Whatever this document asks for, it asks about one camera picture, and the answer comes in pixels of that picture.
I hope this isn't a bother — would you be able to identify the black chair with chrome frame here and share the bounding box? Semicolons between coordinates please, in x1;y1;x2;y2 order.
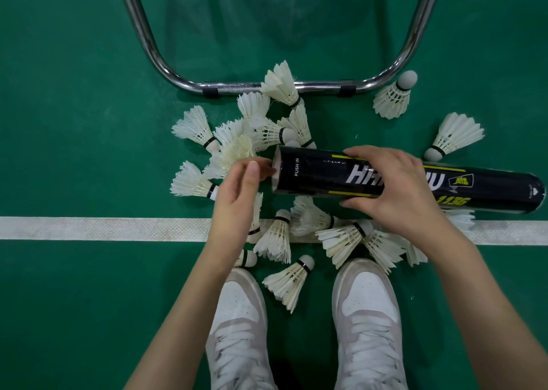
113;0;446;97

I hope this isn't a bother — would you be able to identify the pile of white shuttlecocks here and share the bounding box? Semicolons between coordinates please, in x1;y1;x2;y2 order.
170;59;486;314

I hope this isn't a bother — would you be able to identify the black shuttlecock tube green stripe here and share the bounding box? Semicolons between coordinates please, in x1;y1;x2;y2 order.
272;144;547;215

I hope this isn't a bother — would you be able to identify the person's left forearm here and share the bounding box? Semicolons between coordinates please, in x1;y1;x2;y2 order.
124;248;240;390

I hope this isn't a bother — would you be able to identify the person's right forearm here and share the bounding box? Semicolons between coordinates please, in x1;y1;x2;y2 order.
430;239;548;390

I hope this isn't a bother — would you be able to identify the person's right shoe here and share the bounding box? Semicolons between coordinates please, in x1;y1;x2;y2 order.
332;258;408;390

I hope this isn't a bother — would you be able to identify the person's left hand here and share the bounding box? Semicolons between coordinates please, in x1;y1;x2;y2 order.
206;156;277;264

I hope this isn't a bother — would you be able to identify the person's shoe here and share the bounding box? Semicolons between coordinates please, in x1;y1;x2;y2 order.
205;267;277;390
332;258;408;390

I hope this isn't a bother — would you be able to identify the person's left shoe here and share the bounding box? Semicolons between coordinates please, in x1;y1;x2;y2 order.
205;267;277;390

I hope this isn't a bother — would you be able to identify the person's right hand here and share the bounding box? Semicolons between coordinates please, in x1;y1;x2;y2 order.
339;144;468;262

